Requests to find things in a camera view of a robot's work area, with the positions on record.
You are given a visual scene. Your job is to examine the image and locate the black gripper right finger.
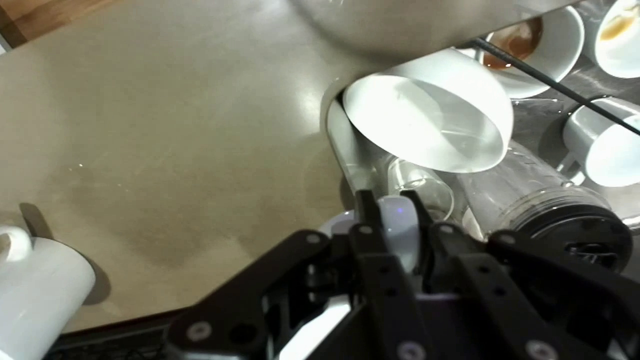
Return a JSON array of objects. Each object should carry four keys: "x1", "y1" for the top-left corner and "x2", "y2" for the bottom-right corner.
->
[{"x1": 397, "y1": 188, "x2": 640, "y2": 360}]

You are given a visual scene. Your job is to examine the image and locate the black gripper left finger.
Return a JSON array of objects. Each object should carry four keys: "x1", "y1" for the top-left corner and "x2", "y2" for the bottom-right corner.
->
[{"x1": 165, "y1": 188, "x2": 427, "y2": 360}]

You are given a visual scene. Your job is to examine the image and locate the tall white mug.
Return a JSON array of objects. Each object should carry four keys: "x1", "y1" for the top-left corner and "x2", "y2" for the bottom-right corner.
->
[{"x1": 0, "y1": 224, "x2": 96, "y2": 360}]

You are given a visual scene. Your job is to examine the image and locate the clear drinking glass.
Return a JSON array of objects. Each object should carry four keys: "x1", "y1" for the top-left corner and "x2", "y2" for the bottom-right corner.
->
[{"x1": 384, "y1": 159, "x2": 460, "y2": 227}]

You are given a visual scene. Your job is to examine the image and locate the clear jar black lid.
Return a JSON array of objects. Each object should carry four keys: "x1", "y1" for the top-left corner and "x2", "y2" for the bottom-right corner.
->
[{"x1": 458, "y1": 140, "x2": 636, "y2": 271}]

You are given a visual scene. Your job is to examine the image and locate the stainless steel sink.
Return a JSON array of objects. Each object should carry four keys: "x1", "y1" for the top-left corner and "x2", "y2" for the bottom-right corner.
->
[{"x1": 285, "y1": 0, "x2": 640, "y2": 282}]

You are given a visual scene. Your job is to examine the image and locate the tilted white bowl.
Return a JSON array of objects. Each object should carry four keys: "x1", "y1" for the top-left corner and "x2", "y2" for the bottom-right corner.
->
[{"x1": 339, "y1": 48, "x2": 515, "y2": 176}]

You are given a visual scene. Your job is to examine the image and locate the small white cup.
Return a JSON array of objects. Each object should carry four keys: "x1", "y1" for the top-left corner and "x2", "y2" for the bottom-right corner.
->
[{"x1": 562, "y1": 97, "x2": 640, "y2": 191}]

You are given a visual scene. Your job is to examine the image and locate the white bowl with spoon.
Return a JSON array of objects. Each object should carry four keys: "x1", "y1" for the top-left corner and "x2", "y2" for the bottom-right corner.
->
[{"x1": 477, "y1": 6, "x2": 588, "y2": 103}]

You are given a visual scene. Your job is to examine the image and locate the small white dish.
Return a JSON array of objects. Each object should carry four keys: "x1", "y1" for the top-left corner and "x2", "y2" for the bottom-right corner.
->
[{"x1": 592, "y1": 0, "x2": 640, "y2": 80}]

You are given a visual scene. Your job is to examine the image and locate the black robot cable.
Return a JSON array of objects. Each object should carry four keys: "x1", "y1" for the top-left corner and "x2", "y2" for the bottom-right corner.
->
[{"x1": 461, "y1": 37, "x2": 640, "y2": 139}]

